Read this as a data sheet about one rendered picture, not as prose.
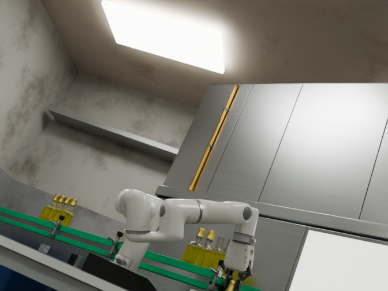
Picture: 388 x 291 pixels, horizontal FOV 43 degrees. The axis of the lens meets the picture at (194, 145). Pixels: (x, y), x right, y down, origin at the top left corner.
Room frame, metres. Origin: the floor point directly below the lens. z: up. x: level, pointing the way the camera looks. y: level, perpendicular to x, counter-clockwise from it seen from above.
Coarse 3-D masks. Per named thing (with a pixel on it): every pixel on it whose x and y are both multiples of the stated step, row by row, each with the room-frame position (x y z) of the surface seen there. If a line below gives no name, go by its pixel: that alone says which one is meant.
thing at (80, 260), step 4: (72, 256) 2.37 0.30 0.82; (76, 256) 2.35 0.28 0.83; (80, 256) 2.34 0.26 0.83; (68, 260) 2.38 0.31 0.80; (72, 260) 2.36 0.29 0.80; (76, 260) 2.34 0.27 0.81; (80, 260) 2.33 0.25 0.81; (84, 260) 2.35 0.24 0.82; (72, 264) 2.35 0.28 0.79; (76, 264) 2.34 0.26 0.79; (80, 264) 2.34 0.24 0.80; (80, 268) 2.35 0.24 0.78
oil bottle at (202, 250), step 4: (204, 244) 2.17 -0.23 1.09; (200, 248) 2.17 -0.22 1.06; (204, 248) 2.16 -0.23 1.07; (208, 248) 2.16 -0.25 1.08; (196, 252) 2.18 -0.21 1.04; (200, 252) 2.17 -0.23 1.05; (204, 252) 2.15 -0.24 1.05; (196, 256) 2.17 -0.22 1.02; (200, 256) 2.16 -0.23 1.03; (204, 256) 2.15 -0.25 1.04; (192, 260) 2.18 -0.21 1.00; (196, 260) 2.17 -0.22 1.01; (200, 260) 2.16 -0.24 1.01; (196, 264) 2.16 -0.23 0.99; (200, 264) 2.15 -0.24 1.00
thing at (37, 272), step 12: (0, 252) 1.99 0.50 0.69; (12, 252) 1.98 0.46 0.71; (12, 264) 1.97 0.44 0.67; (24, 264) 1.96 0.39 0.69; (36, 264) 1.95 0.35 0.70; (36, 276) 1.94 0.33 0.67; (48, 276) 1.93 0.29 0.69; (60, 276) 1.92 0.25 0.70; (60, 288) 1.91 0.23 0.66; (72, 288) 1.90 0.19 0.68; (84, 288) 1.89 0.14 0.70
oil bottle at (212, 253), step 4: (212, 248) 2.14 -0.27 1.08; (216, 248) 2.13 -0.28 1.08; (208, 252) 2.14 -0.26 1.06; (212, 252) 2.13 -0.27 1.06; (216, 252) 2.12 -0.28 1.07; (208, 256) 2.14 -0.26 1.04; (212, 256) 2.12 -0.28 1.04; (216, 256) 2.11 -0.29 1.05; (204, 260) 2.14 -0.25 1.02; (208, 260) 2.13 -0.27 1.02; (212, 260) 2.12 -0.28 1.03; (204, 264) 2.14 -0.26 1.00; (208, 264) 2.12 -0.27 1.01; (212, 264) 2.11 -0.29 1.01; (208, 268) 2.12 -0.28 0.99
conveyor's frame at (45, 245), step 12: (0, 228) 2.97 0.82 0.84; (12, 228) 2.89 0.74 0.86; (24, 240) 2.78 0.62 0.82; (36, 240) 2.72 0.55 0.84; (48, 240) 2.65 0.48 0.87; (48, 252) 2.62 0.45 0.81; (60, 252) 2.56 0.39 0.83; (72, 252) 2.50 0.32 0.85; (84, 252) 2.45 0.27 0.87; (144, 276) 2.16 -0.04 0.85; (156, 276) 2.12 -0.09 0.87; (156, 288) 2.10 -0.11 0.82; (168, 288) 2.06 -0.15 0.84; (180, 288) 2.03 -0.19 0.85; (192, 288) 1.99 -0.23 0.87
